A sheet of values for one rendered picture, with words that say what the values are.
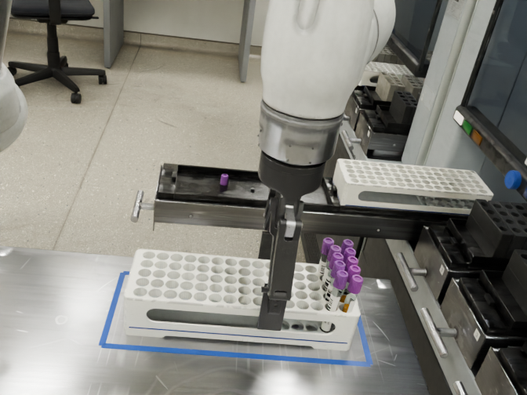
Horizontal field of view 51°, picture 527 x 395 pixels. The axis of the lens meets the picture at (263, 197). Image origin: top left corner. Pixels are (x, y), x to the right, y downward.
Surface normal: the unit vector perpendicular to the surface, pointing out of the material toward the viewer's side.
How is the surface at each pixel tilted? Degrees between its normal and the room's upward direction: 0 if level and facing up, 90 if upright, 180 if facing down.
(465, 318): 90
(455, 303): 90
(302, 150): 90
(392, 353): 0
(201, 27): 90
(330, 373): 0
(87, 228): 0
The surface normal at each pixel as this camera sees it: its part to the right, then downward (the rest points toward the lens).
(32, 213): 0.14, -0.85
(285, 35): -0.62, 0.27
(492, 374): -0.99, -0.08
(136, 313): 0.03, 0.52
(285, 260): 0.07, 0.26
